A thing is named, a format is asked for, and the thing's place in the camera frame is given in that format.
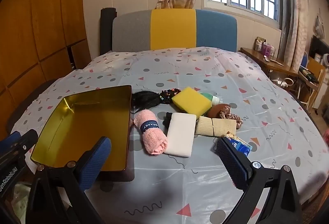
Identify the black wig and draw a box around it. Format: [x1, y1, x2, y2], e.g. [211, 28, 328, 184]
[131, 91, 163, 114]

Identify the wooden bedside table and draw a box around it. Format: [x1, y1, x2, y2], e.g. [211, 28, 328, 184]
[240, 47, 299, 78]

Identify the white round container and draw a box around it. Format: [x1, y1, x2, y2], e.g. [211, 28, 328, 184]
[272, 77, 293, 89]

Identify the black appliance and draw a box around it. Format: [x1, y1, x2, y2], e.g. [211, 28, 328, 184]
[311, 36, 329, 60]

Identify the blue tissue pack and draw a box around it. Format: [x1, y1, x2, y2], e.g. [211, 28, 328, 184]
[226, 133, 254, 157]

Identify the satin pink brown scrunchie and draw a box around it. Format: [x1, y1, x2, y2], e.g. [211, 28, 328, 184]
[218, 106, 243, 130]

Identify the gold tin box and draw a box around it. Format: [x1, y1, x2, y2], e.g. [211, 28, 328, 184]
[30, 84, 135, 182]

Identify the yellow sponge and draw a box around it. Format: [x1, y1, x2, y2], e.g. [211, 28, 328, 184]
[172, 86, 219, 114]

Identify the white sponge block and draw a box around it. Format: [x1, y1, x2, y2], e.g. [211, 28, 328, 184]
[164, 112, 197, 158]

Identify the printed bed sheet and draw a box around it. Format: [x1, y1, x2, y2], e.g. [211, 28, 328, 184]
[10, 46, 329, 224]

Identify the wooden wardrobe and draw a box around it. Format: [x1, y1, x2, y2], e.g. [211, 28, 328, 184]
[0, 0, 89, 137]

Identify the clear plastic bag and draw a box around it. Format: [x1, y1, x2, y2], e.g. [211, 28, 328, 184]
[10, 183, 34, 224]

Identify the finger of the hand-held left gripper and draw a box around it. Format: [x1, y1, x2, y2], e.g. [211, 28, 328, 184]
[0, 131, 21, 152]
[5, 129, 38, 160]

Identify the small cardboard box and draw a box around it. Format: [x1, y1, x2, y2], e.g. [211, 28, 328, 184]
[255, 37, 266, 52]

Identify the grey sheer curtain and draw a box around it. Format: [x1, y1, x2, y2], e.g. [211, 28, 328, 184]
[279, 0, 309, 72]

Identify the brown round powder puff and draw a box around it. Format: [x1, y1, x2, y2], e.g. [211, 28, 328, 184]
[207, 103, 232, 118]

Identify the purple box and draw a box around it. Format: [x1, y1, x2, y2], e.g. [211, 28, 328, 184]
[262, 44, 275, 56]

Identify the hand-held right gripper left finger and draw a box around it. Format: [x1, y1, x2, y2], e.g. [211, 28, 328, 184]
[26, 136, 112, 224]

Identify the white hanging bag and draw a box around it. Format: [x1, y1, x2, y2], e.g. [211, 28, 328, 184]
[314, 15, 325, 39]

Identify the grey yellow blue headboard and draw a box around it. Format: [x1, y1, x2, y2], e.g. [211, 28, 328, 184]
[112, 8, 237, 53]

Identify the green capped white bottle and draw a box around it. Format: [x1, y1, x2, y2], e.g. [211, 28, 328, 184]
[200, 92, 221, 105]

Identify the pink towel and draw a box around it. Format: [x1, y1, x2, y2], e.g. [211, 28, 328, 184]
[132, 109, 169, 155]

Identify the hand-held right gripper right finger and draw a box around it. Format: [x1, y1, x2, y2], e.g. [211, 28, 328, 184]
[215, 137, 301, 224]

